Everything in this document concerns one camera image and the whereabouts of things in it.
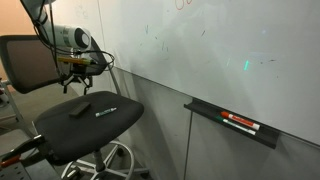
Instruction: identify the green Expo marker uncapped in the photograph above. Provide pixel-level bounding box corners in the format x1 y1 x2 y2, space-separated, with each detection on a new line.
94 106 118 118

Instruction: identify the black mesh office chair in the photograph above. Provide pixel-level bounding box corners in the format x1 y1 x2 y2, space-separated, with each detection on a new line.
0 34 152 180

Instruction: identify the yellowish wrist camera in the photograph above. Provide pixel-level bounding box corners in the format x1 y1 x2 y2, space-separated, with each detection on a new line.
56 56 93 67

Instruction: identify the red whiteboard marker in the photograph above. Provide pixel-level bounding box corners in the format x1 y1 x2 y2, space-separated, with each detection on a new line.
220 110 261 132

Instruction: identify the black whiteboard eraser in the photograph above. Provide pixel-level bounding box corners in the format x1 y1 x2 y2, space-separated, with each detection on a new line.
68 101 92 119

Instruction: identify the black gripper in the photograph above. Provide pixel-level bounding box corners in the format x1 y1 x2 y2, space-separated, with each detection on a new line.
61 63 95 96

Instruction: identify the black marker tray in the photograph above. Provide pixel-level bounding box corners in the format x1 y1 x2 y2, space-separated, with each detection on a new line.
183 97 281 150

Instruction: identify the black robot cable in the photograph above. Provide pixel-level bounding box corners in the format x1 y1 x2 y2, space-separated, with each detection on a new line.
32 0 116 79

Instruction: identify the black clamp with orange handle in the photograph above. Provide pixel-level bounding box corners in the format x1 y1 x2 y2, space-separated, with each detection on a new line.
0 134 46 168

